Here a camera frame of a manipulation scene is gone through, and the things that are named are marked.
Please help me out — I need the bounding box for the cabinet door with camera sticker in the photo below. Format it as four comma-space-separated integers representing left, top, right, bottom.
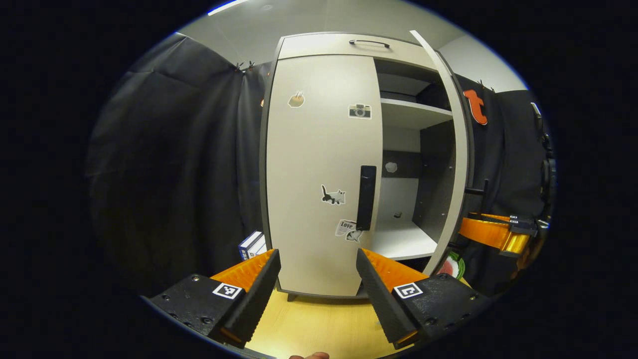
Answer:
266, 54, 383, 298

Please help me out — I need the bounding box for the white double-door shoe cabinet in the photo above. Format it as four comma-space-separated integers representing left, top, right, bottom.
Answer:
259, 30, 477, 302

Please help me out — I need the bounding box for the watermelon print item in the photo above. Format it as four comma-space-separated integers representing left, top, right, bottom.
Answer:
438, 251, 466, 280

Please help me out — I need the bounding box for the blue and white box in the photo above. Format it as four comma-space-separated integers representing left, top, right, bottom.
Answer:
238, 230, 268, 261

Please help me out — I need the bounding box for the cabinet door with headphone sticker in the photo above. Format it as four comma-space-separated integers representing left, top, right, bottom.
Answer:
410, 30, 470, 277

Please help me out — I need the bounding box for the black door handle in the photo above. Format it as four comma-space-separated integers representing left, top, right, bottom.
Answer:
356, 166, 377, 231
465, 179, 491, 216

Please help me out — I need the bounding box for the thick white cabinet shelf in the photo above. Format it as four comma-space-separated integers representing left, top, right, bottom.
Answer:
380, 98, 454, 131

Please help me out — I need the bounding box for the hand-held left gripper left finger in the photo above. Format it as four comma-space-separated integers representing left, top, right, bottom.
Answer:
147, 248, 281, 349

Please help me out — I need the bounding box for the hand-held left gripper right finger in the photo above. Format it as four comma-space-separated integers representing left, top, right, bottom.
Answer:
356, 248, 491, 350

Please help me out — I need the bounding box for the white cabinet bottom shelf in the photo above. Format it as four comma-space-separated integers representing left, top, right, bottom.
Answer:
368, 218, 439, 261

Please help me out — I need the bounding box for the black backdrop cloth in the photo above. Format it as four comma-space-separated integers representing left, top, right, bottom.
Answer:
449, 74, 551, 297
87, 34, 272, 300

